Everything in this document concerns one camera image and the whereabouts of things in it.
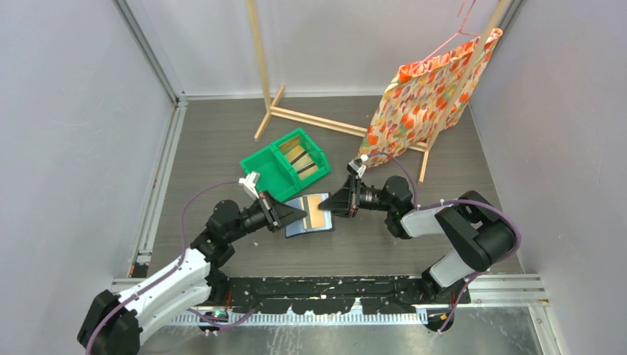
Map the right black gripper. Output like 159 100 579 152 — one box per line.
319 175 396 218

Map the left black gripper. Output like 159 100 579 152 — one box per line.
226 190 306 243

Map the gold striped card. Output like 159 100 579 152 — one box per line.
301 193 333 233
279 136 314 171

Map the black leather card holder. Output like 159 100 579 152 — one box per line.
285 192 335 239

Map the green plastic two-compartment bin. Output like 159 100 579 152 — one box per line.
240 128 331 202

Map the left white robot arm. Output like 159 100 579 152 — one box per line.
77 192 308 354

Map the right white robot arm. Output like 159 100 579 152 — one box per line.
319 176 519 304

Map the gold card with stripe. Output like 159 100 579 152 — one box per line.
297 163 319 180

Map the wooden drying rack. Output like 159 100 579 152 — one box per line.
244 1 512 183

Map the floral orange cloth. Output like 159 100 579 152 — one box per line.
357 28 503 156

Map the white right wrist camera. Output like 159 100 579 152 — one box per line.
347 155 368 179

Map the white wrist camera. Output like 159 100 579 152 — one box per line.
238 171 260 200
347 155 368 179

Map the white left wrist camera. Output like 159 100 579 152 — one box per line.
238 171 260 200

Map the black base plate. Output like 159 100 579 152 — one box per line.
202 275 470 315

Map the slotted metal rail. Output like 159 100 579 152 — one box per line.
166 308 428 327

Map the aluminium corner frame post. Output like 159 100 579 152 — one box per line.
112 0 183 104

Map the pink wire hanger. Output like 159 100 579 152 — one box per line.
421 0 481 62

